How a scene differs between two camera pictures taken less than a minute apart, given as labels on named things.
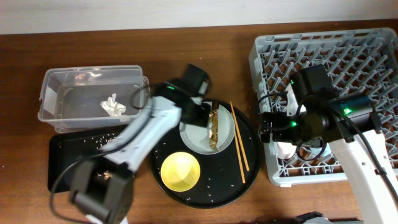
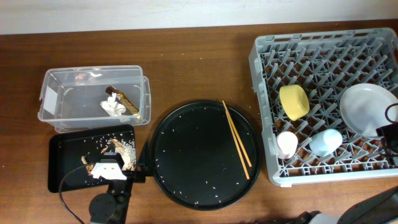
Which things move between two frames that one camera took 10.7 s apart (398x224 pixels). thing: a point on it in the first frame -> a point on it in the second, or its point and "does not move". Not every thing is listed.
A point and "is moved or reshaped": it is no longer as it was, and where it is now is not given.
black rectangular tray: [63, 149] does not move
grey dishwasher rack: [359, 62] does not move
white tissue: [113, 108] does not move
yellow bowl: [180, 172] is moved or reshaped
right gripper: [280, 119] -> [387, 132]
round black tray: [224, 175] does not move
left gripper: [199, 113] -> [145, 162]
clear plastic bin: [80, 99] does not move
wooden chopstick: [239, 136] is moved or reshaped
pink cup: [287, 151] does not move
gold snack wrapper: [214, 129] -> [130, 108]
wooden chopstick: [239, 159] -> [237, 145]
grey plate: [197, 137] -> [362, 107]
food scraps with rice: [101, 141] is moved or reshaped
